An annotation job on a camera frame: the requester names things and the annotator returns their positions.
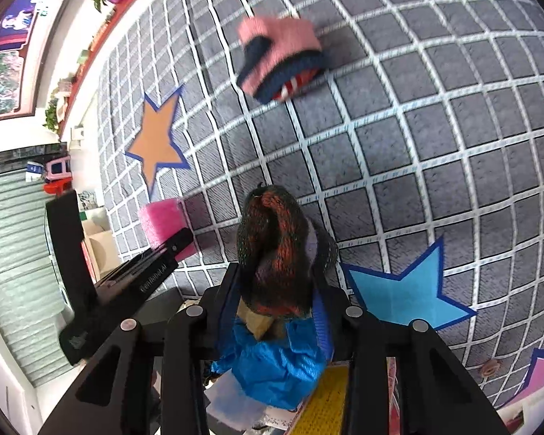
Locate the pink foam sponge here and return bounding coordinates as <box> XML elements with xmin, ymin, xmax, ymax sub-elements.
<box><xmin>138</xmin><ymin>198</ymin><xmax>200</xmax><ymax>264</ymax></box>

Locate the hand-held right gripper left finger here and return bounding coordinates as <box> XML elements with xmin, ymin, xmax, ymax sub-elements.
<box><xmin>38</xmin><ymin>262</ymin><xmax>242</xmax><ymax>435</ymax></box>

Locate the grey checked mat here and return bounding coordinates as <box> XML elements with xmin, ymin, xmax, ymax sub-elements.
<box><xmin>97</xmin><ymin>0</ymin><xmax>544</xmax><ymax>418</ymax></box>

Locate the pink and navy knit garment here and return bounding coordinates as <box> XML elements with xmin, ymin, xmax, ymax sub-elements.
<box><xmin>235</xmin><ymin>15</ymin><xmax>328</xmax><ymax>105</ymax></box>

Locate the red wooden ledge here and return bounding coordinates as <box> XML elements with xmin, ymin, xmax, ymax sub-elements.
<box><xmin>58</xmin><ymin>0</ymin><xmax>195</xmax><ymax>142</ymax></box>

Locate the small tan round object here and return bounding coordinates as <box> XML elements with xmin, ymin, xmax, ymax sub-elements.
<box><xmin>479</xmin><ymin>357</ymin><xmax>502</xmax><ymax>378</ymax></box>

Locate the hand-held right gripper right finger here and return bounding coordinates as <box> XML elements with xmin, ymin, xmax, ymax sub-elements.
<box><xmin>314</xmin><ymin>280</ymin><xmax>511</xmax><ymax>435</ymax></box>

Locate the pink toy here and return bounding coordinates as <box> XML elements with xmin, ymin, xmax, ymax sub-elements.
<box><xmin>44</xmin><ymin>155</ymin><xmax>72</xmax><ymax>183</ymax></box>

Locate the dark orange green knit sock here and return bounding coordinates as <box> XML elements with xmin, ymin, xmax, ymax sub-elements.
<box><xmin>235</xmin><ymin>183</ymin><xmax>339</xmax><ymax>319</ymax></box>

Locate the orange star patch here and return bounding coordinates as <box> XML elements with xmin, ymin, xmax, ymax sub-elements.
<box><xmin>124</xmin><ymin>85</ymin><xmax>192</xmax><ymax>202</ymax></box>

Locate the small green potted plant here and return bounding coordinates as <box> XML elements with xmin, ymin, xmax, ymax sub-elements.
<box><xmin>42</xmin><ymin>99</ymin><xmax>63</xmax><ymax>134</ymax></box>

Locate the wall poster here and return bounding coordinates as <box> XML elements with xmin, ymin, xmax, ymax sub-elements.
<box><xmin>0</xmin><ymin>0</ymin><xmax>81</xmax><ymax>121</ymax></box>

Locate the cardboard box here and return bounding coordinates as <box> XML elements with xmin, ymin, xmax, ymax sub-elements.
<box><xmin>81</xmin><ymin>220</ymin><xmax>121</xmax><ymax>282</ymax></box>

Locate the yellow and pink box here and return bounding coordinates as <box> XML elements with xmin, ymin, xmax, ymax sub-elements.
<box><xmin>288</xmin><ymin>362</ymin><xmax>351</xmax><ymax>435</ymax></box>

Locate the blue star patch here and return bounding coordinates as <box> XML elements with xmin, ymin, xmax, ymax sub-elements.
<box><xmin>342</xmin><ymin>236</ymin><xmax>477</xmax><ymax>331</ymax></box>

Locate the pink star patch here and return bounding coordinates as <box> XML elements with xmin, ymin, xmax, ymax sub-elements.
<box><xmin>499</xmin><ymin>348</ymin><xmax>544</xmax><ymax>411</ymax></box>

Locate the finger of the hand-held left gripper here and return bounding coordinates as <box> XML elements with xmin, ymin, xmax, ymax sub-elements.
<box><xmin>162</xmin><ymin>228</ymin><xmax>195</xmax><ymax>264</ymax></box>

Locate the blue plastic bag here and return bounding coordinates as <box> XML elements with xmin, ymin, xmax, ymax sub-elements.
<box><xmin>210</xmin><ymin>312</ymin><xmax>333</xmax><ymax>411</ymax></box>

